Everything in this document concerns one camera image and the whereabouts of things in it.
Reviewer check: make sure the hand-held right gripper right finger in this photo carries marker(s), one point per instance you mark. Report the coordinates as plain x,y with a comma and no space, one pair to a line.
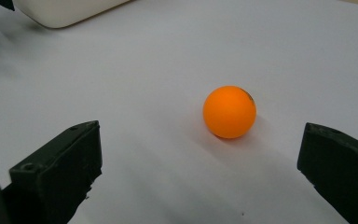
341,168

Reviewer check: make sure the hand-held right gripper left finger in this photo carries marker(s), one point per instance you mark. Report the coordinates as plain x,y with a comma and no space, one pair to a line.
59,174

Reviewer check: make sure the white plastic storage bin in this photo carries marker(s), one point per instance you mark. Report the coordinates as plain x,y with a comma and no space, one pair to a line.
65,11

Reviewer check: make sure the orange ping-pong ball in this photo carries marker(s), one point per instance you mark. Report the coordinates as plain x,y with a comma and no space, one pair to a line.
229,112

